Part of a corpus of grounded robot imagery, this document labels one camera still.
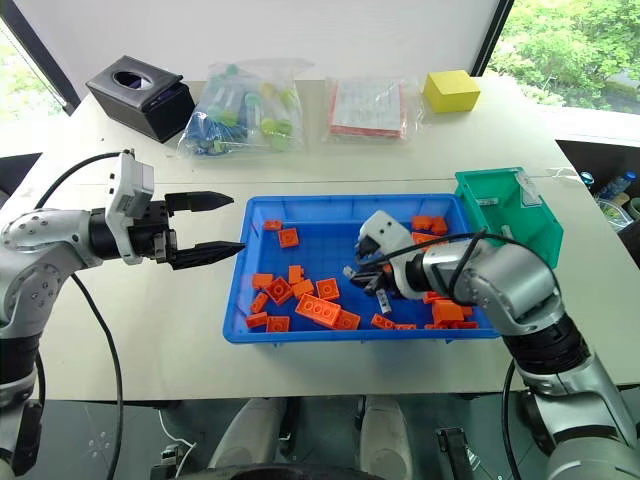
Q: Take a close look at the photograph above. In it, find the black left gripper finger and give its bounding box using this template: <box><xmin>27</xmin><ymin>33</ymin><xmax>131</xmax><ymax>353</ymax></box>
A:
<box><xmin>168</xmin><ymin>240</ymin><xmax>247</xmax><ymax>272</ymax></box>
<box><xmin>165</xmin><ymin>190</ymin><xmax>236</xmax><ymax>218</ymax></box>

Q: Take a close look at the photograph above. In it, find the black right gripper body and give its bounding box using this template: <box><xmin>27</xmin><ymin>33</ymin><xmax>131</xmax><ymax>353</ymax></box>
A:
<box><xmin>353</xmin><ymin>233</ymin><xmax>397</xmax><ymax>287</ymax></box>

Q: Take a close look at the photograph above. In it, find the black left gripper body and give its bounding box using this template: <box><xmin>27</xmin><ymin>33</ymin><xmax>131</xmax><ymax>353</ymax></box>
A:
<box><xmin>129</xmin><ymin>199</ymin><xmax>178</xmax><ymax>265</ymax></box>

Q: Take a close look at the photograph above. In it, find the blue plastic bin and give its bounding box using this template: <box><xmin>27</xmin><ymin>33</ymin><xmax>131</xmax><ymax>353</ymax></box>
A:
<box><xmin>222</xmin><ymin>193</ymin><xmax>504</xmax><ymax>347</ymax></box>

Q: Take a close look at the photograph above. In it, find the green plastic bin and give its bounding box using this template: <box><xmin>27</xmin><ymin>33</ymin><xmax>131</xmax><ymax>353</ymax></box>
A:
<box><xmin>453</xmin><ymin>166</ymin><xmax>566</xmax><ymax>270</ymax></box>

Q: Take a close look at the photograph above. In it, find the large orange six-stud brick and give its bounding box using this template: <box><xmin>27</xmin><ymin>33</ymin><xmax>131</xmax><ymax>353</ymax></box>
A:
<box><xmin>294</xmin><ymin>293</ymin><xmax>343</xmax><ymax>330</ymax></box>

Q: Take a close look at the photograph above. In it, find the clear bag of plastic tubes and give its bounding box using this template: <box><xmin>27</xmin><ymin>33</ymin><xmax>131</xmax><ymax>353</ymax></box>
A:
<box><xmin>176</xmin><ymin>58</ymin><xmax>315</xmax><ymax>161</ymax></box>

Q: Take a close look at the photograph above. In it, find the black tissue box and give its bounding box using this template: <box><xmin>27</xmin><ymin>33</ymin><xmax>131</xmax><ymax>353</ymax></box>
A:
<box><xmin>84</xmin><ymin>55</ymin><xmax>197</xmax><ymax>145</ymax></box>

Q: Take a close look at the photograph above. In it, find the grey rounded shell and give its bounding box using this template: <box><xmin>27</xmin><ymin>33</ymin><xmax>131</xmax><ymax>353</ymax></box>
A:
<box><xmin>206</xmin><ymin>396</ymin><xmax>290</xmax><ymax>472</ymax></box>
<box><xmin>359</xmin><ymin>394</ymin><xmax>414</xmax><ymax>480</ymax></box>

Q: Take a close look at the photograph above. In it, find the clear bag with red booklet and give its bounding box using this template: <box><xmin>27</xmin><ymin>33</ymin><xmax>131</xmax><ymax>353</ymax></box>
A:
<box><xmin>321</xmin><ymin>75</ymin><xmax>426</xmax><ymax>147</ymax></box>

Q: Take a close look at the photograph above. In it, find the clear label holder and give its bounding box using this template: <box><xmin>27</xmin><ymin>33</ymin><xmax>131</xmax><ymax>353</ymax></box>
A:
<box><xmin>516</xmin><ymin>171</ymin><xmax>544</xmax><ymax>209</ymax></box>

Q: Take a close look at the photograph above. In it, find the yellow box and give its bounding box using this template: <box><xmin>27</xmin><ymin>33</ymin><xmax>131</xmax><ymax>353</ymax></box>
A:
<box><xmin>422</xmin><ymin>69</ymin><xmax>483</xmax><ymax>114</ymax></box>

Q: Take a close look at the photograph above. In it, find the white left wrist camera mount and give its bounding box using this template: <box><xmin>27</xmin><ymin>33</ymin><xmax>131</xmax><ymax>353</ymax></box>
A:
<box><xmin>104</xmin><ymin>147</ymin><xmax>157</xmax><ymax>266</ymax></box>

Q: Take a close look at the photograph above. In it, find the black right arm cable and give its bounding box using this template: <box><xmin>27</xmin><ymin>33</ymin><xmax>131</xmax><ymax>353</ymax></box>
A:
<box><xmin>387</xmin><ymin>227</ymin><xmax>559</xmax><ymax>480</ymax></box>

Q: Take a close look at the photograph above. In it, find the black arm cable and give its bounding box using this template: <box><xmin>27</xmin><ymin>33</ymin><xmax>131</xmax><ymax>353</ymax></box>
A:
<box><xmin>387</xmin><ymin>227</ymin><xmax>559</xmax><ymax>480</ymax></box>
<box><xmin>33</xmin><ymin>151</ymin><xmax>125</xmax><ymax>480</ymax></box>

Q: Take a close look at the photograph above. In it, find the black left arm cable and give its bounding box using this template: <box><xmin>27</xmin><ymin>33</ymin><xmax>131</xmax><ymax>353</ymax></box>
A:
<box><xmin>33</xmin><ymin>151</ymin><xmax>125</xmax><ymax>480</ymax></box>

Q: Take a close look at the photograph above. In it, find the white floor cable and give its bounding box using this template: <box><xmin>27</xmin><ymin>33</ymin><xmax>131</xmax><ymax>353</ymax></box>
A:
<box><xmin>158</xmin><ymin>406</ymin><xmax>199</xmax><ymax>467</ymax></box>

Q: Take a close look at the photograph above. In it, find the black window frame bar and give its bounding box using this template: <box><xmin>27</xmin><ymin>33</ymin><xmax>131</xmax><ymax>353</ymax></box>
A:
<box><xmin>0</xmin><ymin>0</ymin><xmax>82</xmax><ymax>117</ymax></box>
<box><xmin>471</xmin><ymin>0</ymin><xmax>517</xmax><ymax>77</ymax></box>

